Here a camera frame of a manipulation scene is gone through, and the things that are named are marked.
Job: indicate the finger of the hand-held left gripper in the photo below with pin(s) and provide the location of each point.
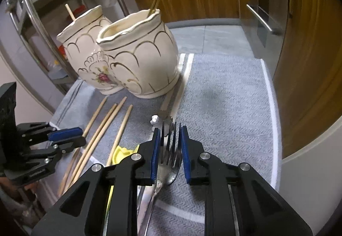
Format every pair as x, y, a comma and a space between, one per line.
66, 133
72, 143

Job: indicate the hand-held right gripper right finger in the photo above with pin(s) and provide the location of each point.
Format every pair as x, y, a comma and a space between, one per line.
185, 157

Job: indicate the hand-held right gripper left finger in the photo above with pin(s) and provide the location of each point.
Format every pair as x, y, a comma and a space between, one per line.
156, 157

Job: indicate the silver fork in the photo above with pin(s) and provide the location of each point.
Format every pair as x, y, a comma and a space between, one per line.
167, 174

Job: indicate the wooden chopstick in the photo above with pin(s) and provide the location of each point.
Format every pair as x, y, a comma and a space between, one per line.
115, 114
123, 129
96, 115
70, 12
107, 119

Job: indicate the yellow plastic utensil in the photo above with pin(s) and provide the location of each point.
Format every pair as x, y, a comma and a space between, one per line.
120, 154

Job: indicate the cream ceramic jar floral print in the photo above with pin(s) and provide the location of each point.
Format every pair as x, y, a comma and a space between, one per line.
80, 62

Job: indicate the cream ceramic jar gold lines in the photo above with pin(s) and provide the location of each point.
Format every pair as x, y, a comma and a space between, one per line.
144, 64

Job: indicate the small white object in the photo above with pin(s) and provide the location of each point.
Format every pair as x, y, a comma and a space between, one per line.
154, 119

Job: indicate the silver metal utensil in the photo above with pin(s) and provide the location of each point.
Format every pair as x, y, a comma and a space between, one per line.
167, 103

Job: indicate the grey mat with white border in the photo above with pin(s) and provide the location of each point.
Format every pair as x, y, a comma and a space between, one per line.
227, 118

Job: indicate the built-in steel oven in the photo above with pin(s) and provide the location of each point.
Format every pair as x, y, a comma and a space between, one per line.
267, 3

